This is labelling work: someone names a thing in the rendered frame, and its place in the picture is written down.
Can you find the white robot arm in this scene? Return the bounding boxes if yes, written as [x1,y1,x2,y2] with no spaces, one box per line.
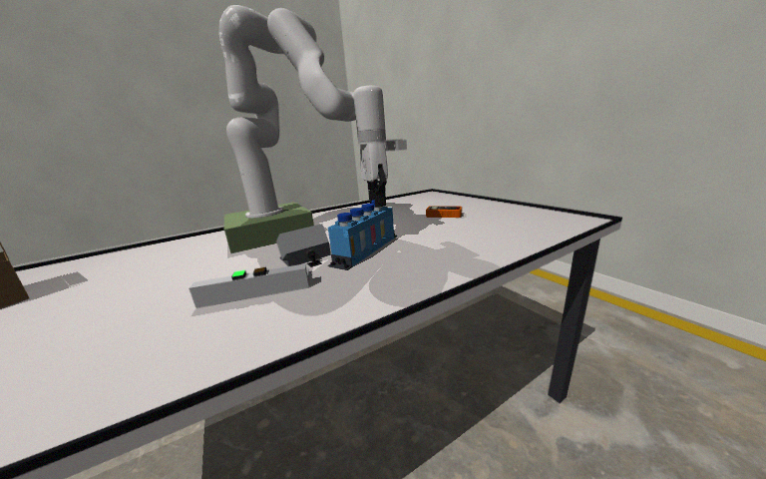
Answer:
[219,5,407,219]

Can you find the orange digital multimeter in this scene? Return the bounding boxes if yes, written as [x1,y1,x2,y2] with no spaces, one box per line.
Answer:
[426,206,462,218]

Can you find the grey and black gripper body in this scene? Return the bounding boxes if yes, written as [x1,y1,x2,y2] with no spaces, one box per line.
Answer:
[358,141,388,183]

